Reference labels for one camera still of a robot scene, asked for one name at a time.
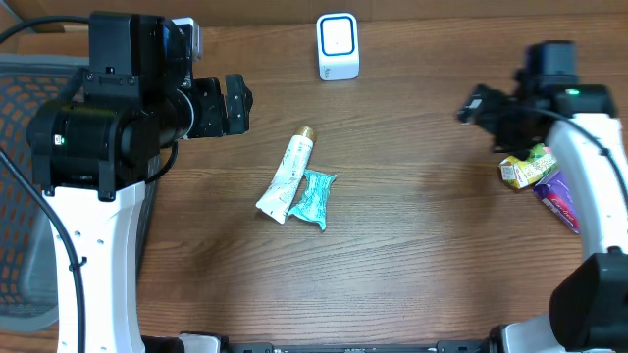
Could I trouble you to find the green juice pouch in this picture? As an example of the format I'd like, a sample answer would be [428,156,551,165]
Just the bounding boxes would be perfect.
[499,143,558,189]

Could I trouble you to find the purple pad package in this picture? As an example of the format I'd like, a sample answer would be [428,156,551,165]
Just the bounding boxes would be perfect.
[533,170,580,233]

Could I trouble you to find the white tube gold cap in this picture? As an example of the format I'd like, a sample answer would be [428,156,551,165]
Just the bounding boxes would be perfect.
[255,126,316,225]

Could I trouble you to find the teal snack wrapper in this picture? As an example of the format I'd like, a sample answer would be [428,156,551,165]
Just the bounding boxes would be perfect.
[288,169,337,230]

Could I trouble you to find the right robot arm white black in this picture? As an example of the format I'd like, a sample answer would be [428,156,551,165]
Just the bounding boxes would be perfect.
[457,40,627,352]

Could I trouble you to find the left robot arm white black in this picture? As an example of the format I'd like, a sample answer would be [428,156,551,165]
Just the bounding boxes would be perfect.
[26,13,253,352]

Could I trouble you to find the white barcode scanner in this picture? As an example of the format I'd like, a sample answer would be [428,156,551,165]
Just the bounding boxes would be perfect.
[316,13,360,81]

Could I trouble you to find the black mesh basket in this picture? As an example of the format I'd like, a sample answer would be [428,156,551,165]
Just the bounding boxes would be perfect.
[0,52,158,333]

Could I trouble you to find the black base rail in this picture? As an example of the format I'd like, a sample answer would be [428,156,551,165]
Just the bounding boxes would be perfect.
[220,339,497,353]

